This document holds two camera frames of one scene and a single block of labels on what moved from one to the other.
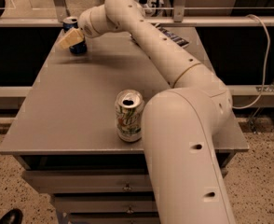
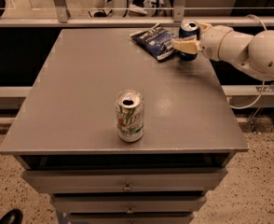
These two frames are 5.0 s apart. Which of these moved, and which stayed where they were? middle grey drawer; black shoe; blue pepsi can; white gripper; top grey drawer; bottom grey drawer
Moved: white gripper; blue pepsi can
Stayed: black shoe; top grey drawer; middle grey drawer; bottom grey drawer
